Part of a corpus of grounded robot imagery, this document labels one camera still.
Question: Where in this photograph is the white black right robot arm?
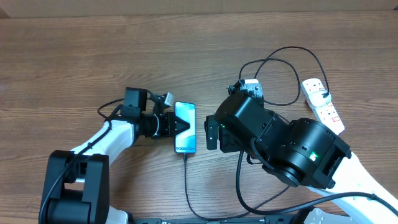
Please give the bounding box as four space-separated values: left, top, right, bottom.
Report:
204 91 397 223

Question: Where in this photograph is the black charger cable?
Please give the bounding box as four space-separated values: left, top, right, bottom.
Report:
182 45 331 220

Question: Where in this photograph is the blue Galaxy smartphone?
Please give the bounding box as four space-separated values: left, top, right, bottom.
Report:
175 101 197 154

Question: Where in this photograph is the white charger plug adapter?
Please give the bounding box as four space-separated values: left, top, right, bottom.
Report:
307 90 332 109

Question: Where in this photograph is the white power strip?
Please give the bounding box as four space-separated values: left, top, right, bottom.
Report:
301 78 345 135

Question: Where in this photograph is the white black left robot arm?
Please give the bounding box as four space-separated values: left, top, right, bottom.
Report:
38 87 196 224

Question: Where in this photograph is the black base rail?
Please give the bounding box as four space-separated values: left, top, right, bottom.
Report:
124 213 352 224

